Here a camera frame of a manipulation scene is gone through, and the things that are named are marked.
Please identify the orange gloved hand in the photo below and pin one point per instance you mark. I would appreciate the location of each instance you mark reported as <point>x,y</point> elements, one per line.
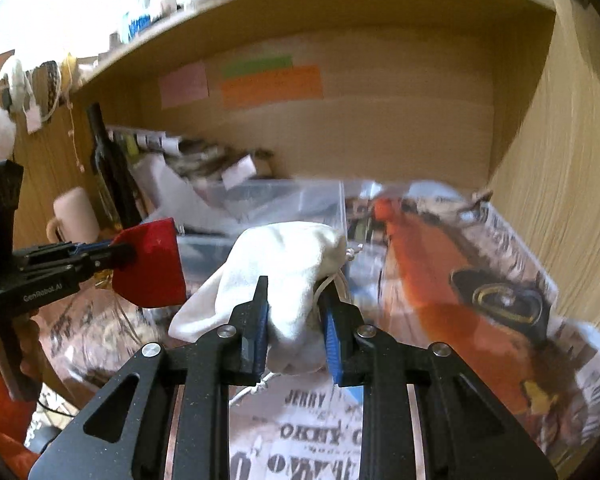
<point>15,416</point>

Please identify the clear plastic bag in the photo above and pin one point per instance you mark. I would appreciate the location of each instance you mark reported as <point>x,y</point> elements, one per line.
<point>420,195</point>

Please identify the orange sticky note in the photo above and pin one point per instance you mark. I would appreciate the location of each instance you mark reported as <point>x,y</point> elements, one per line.
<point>272,86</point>

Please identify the dark wine bottle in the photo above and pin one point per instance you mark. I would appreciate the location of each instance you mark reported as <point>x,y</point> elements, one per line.
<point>110,165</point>

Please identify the red velvet pouch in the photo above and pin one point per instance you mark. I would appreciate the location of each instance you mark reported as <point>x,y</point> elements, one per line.
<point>149,271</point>

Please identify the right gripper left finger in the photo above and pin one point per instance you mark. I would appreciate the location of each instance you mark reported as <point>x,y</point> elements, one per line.
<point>165,409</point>

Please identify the pink mug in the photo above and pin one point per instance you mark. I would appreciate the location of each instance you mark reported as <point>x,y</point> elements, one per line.
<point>74,219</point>

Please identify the wooden shelf board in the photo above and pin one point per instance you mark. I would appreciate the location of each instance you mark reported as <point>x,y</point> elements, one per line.
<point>221,25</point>

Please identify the white cloth pouch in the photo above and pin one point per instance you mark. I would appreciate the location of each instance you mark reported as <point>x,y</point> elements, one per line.
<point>295,257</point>

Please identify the clear plastic storage box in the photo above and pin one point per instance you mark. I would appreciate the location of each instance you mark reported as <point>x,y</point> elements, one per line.
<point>211,218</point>

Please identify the green sticky note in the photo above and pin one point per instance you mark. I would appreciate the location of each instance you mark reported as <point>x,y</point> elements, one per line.
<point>249,66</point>

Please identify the white price tag card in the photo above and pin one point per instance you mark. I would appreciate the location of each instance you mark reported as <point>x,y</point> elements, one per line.
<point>242,170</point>

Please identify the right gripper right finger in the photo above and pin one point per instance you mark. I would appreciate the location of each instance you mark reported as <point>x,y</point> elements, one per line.
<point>467,433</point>

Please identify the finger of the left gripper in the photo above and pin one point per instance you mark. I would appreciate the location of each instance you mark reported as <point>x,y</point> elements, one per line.
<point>66,250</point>
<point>75,267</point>

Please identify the pink sticky note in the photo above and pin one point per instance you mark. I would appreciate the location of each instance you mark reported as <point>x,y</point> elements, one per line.
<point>182,86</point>

